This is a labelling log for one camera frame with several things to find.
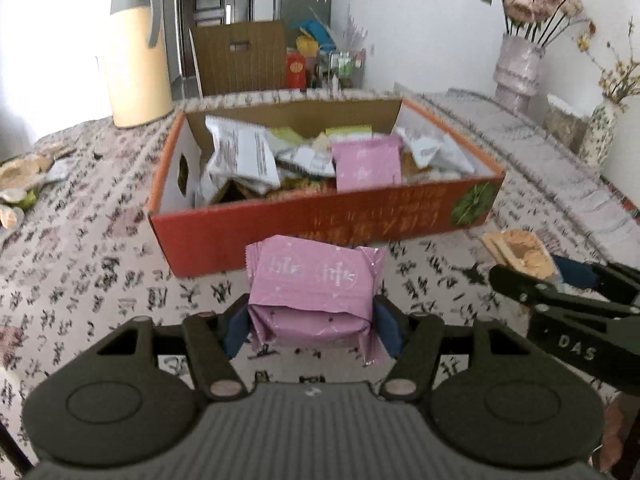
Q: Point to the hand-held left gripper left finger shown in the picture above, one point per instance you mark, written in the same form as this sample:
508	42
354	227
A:
235	332

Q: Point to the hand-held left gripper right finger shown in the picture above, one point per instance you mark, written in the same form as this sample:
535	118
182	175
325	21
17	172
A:
387	327

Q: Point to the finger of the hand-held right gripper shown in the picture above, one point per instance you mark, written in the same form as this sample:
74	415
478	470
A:
575	271
515	285

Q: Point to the white biscuit snack packet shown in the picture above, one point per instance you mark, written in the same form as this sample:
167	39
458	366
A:
520	252

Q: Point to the pink snack packet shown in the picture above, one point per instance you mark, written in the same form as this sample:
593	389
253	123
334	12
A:
367	165
310	280

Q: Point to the orange cardboard box pumpkin print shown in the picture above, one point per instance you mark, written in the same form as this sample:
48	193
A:
300	225

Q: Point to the person's right forearm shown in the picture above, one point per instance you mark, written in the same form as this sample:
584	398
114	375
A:
622	435

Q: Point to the grey quilted cloth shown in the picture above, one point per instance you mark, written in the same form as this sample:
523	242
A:
550	185

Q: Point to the small floral vase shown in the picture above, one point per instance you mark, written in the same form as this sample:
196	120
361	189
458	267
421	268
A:
600	132

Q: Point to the beige patterned box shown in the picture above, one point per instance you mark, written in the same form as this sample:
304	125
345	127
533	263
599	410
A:
565	120

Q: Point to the yellow flower sprigs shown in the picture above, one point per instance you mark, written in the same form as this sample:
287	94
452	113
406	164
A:
617	77

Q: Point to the green snack packet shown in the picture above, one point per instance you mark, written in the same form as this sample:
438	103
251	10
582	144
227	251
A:
287	136
350	132

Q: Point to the pink textured vase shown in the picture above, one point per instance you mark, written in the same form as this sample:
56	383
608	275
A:
517	75

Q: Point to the metal rack with bottles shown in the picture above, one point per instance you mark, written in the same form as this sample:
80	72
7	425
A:
340	72

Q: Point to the brown cardboard box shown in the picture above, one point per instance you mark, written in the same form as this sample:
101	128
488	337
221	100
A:
240	70

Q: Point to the red gift box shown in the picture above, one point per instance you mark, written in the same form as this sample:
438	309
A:
296	70

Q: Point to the dried pink rose bouquet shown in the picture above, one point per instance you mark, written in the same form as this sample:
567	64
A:
520	2

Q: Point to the yellow thermos jug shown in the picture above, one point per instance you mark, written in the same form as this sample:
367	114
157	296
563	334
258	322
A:
135	70

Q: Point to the purple dried flowers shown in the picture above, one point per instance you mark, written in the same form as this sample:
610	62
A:
355	30

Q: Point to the blue and yellow bags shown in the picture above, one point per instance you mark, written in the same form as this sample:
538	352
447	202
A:
315	32

